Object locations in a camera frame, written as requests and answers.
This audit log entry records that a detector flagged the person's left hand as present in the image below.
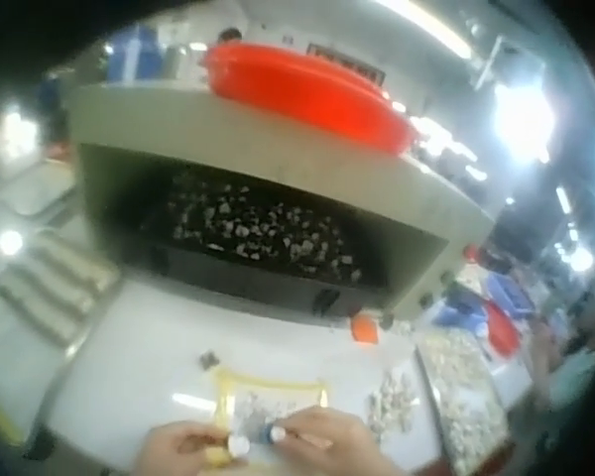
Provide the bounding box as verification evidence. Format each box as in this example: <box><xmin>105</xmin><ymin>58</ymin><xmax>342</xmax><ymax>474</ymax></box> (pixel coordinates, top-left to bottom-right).
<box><xmin>132</xmin><ymin>419</ymin><xmax>250</xmax><ymax>476</ymax></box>

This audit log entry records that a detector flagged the person's right hand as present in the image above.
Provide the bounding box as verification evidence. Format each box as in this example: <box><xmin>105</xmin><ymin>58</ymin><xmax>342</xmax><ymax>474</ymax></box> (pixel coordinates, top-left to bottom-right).
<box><xmin>270</xmin><ymin>406</ymin><xmax>404</xmax><ymax>476</ymax></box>

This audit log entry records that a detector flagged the pile of white parts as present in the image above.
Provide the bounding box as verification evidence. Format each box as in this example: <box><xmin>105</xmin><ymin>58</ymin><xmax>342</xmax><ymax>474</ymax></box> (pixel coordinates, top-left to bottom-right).
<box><xmin>368</xmin><ymin>370</ymin><xmax>418</xmax><ymax>438</ymax></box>

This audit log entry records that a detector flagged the yellow framed work tray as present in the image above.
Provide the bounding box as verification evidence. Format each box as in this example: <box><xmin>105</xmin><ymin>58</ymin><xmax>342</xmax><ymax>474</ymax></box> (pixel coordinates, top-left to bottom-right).
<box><xmin>211</xmin><ymin>365</ymin><xmax>332</xmax><ymax>471</ymax></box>

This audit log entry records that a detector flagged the small orange cap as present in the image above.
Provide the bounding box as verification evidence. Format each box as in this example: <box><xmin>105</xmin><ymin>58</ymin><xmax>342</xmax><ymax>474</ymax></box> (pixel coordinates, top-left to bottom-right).
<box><xmin>350</xmin><ymin>313</ymin><xmax>381</xmax><ymax>345</ymax></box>

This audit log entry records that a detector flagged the metal tray of white parts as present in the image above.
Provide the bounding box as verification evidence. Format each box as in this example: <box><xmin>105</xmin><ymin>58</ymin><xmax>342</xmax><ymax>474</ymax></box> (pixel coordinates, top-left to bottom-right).
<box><xmin>413</xmin><ymin>330</ymin><xmax>511</xmax><ymax>475</ymax></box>

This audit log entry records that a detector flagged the red plastic container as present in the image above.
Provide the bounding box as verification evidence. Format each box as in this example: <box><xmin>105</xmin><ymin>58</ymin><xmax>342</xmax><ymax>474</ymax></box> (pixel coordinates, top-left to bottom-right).
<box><xmin>482</xmin><ymin>298</ymin><xmax>521</xmax><ymax>357</ymax></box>

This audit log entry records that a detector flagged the stack of grey metal trays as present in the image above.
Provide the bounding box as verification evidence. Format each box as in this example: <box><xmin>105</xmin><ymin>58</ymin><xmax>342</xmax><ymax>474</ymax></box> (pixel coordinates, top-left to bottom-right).
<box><xmin>0</xmin><ymin>231</ymin><xmax>121</xmax><ymax>349</ymax></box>

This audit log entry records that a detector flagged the group of small white parts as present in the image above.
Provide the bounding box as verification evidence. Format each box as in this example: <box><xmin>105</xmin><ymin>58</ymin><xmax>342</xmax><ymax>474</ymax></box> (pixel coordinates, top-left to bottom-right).
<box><xmin>167</xmin><ymin>170</ymin><xmax>364</xmax><ymax>285</ymax></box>

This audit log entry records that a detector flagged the blue plastic bin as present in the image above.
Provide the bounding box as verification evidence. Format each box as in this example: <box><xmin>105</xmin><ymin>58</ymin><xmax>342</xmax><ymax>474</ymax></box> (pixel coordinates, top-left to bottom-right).
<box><xmin>434</xmin><ymin>276</ymin><xmax>533</xmax><ymax>329</ymax></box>

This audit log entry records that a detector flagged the beige tunnel oven machine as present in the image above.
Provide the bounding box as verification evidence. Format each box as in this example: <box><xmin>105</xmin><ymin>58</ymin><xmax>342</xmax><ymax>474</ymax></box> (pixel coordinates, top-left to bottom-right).
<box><xmin>61</xmin><ymin>80</ymin><xmax>496</xmax><ymax>324</ymax></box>

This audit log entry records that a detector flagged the red plastic tray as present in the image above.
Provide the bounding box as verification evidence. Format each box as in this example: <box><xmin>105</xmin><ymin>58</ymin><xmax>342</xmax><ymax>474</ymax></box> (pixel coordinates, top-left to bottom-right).
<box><xmin>204</xmin><ymin>41</ymin><xmax>417</xmax><ymax>156</ymax></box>

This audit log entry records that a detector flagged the red and black sign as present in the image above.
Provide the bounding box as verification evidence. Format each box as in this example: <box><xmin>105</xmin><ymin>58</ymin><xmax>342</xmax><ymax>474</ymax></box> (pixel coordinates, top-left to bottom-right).
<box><xmin>305</xmin><ymin>42</ymin><xmax>387</xmax><ymax>86</ymax></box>

